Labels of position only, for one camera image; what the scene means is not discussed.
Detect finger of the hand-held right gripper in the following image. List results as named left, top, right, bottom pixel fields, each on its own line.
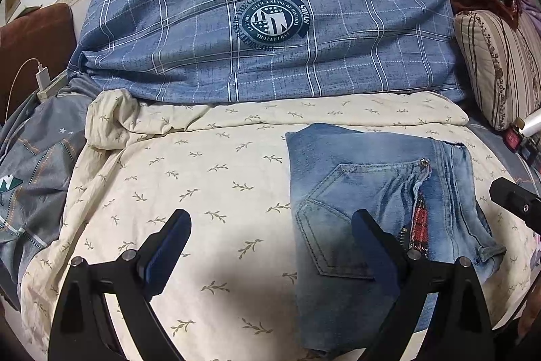
left=489, top=177, right=541, bottom=235

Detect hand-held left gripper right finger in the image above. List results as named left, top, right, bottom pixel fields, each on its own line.
left=352, top=209, right=495, bottom=361

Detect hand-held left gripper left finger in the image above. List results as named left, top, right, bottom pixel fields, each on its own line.
left=47, top=209, right=193, bottom=361

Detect blue denim pants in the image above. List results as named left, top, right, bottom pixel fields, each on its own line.
left=285, top=123, right=507, bottom=359

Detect grey blue bed sheet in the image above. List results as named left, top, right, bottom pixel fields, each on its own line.
left=465, top=113, right=541, bottom=193

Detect small red box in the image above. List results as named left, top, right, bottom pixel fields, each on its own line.
left=503, top=124, right=525, bottom=152

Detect cream leaf-print blanket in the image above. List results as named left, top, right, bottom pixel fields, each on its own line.
left=19, top=88, right=537, bottom=361

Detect white tube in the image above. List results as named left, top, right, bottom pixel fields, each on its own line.
left=516, top=116, right=541, bottom=135

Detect striped floral pillow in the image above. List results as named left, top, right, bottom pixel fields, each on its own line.
left=454, top=9, right=541, bottom=132

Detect grey patterned duvet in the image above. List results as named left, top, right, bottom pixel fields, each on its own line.
left=0, top=73, right=96, bottom=311

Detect pale green power strip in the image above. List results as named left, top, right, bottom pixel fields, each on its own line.
left=37, top=75, right=68, bottom=99

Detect white charger plug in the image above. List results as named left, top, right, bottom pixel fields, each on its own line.
left=36, top=65, right=51, bottom=93

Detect blue plaid quilt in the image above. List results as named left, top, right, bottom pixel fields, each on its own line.
left=67, top=0, right=468, bottom=105

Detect brown headboard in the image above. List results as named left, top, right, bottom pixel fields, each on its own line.
left=0, top=3, right=77, bottom=120

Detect white charger cable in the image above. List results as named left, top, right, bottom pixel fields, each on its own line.
left=4, top=58, right=43, bottom=120

